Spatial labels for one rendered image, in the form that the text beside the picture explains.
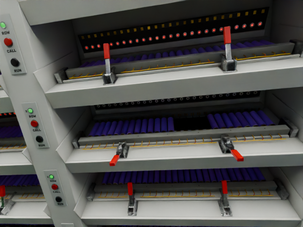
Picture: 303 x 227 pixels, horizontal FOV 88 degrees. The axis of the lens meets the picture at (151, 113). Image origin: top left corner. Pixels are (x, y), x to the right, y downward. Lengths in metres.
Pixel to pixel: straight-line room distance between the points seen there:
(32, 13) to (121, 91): 0.25
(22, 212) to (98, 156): 0.36
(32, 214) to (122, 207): 0.30
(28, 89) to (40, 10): 0.18
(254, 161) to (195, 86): 0.23
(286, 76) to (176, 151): 0.29
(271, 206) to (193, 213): 0.22
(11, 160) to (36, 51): 0.33
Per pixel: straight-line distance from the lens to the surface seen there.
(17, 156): 0.63
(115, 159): 0.38
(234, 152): 0.38
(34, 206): 0.73
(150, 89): 0.36
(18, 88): 0.50
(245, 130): 0.47
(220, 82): 0.37
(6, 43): 0.49
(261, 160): 0.47
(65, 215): 0.63
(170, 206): 0.55
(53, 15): 0.45
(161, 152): 0.42
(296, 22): 0.55
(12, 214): 0.76
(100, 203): 0.60
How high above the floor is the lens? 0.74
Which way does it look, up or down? 15 degrees down
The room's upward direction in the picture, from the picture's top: 6 degrees counter-clockwise
